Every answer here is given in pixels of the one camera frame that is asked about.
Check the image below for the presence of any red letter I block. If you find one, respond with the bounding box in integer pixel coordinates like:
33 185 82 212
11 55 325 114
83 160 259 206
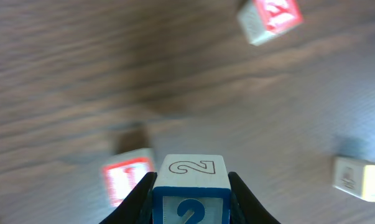
101 147 155 207

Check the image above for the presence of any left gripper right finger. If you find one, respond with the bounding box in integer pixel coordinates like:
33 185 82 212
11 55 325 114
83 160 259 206
228 172 280 224

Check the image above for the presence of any red letter A block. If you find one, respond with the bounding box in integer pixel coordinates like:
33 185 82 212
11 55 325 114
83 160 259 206
237 0 303 46

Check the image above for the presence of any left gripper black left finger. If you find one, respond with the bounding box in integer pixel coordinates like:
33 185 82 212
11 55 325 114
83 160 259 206
100 172 157 224

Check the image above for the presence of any blue number 2 block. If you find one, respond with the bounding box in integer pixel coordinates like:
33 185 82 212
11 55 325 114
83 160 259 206
152 154 231 224

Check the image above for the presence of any yellow block lower right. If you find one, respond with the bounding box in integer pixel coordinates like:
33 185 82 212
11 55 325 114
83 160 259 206
333 157 375 202

